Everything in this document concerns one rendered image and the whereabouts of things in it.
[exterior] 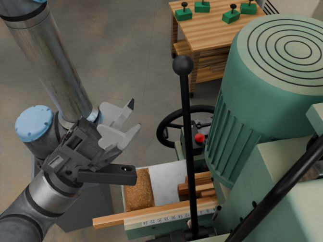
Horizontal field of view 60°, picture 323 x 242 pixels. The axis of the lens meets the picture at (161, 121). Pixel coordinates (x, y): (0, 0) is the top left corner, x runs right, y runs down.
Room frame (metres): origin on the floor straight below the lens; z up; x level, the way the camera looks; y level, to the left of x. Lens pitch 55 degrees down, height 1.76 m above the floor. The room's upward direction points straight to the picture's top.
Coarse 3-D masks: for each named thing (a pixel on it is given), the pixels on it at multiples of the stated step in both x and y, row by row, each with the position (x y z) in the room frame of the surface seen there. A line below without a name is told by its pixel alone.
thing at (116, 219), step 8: (200, 200) 0.29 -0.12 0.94; (216, 200) 0.29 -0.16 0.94; (152, 208) 0.26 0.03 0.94; (160, 208) 0.26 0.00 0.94; (168, 208) 0.26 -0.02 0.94; (104, 216) 0.24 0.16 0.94; (112, 216) 0.24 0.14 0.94; (120, 216) 0.24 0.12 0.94; (128, 216) 0.24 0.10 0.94; (136, 216) 0.24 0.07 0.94; (96, 224) 0.22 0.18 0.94; (104, 224) 0.22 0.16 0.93; (112, 224) 0.22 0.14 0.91
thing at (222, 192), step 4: (212, 176) 0.33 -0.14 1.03; (212, 180) 0.32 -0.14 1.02; (216, 180) 0.30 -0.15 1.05; (216, 184) 0.30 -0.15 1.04; (220, 184) 0.28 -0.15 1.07; (216, 188) 0.29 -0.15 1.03; (220, 188) 0.28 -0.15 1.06; (224, 188) 0.27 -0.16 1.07; (228, 188) 0.27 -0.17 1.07; (216, 192) 0.28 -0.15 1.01; (220, 192) 0.27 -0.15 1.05; (224, 192) 0.26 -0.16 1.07; (228, 192) 0.26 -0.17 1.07; (220, 196) 0.26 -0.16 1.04; (224, 196) 0.25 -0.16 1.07; (220, 200) 0.26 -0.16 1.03; (224, 200) 0.24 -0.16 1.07; (220, 204) 0.25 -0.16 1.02
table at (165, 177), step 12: (180, 144) 0.52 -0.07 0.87; (180, 156) 0.47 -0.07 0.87; (156, 168) 0.41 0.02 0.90; (168, 168) 0.41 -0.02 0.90; (180, 168) 0.41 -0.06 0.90; (156, 180) 0.37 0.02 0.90; (168, 180) 0.37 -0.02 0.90; (180, 180) 0.37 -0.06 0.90; (156, 192) 0.33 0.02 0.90; (168, 192) 0.33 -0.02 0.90; (156, 204) 0.29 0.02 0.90; (168, 228) 0.22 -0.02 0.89; (180, 228) 0.23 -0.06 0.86
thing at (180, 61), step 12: (180, 60) 0.33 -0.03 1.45; (192, 60) 0.34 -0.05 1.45; (180, 72) 0.32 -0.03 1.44; (180, 84) 0.32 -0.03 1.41; (192, 144) 0.26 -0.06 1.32; (192, 156) 0.24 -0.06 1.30; (192, 168) 0.23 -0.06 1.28; (192, 180) 0.21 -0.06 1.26; (192, 192) 0.20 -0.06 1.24; (192, 204) 0.18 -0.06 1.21; (192, 216) 0.17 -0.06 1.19; (192, 228) 0.15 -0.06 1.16; (204, 228) 0.16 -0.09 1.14; (192, 240) 0.13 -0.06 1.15
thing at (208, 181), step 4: (204, 180) 0.35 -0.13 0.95; (208, 180) 0.35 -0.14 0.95; (180, 184) 0.33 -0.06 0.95; (184, 184) 0.33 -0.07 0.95; (196, 184) 0.33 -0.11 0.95; (200, 184) 0.33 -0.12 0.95; (180, 188) 0.32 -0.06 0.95; (184, 188) 0.32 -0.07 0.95; (180, 192) 0.32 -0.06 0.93; (184, 192) 0.32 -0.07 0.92; (188, 192) 0.32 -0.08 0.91
